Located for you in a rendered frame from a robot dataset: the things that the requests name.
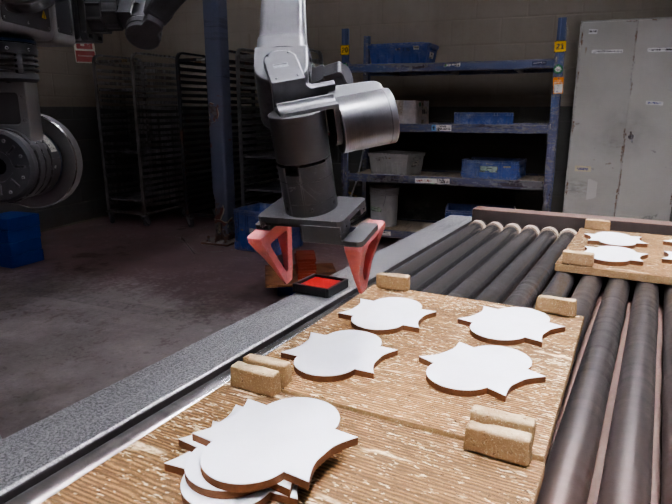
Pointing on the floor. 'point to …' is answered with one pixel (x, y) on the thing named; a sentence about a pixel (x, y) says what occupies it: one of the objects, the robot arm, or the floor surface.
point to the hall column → (219, 121)
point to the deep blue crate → (247, 218)
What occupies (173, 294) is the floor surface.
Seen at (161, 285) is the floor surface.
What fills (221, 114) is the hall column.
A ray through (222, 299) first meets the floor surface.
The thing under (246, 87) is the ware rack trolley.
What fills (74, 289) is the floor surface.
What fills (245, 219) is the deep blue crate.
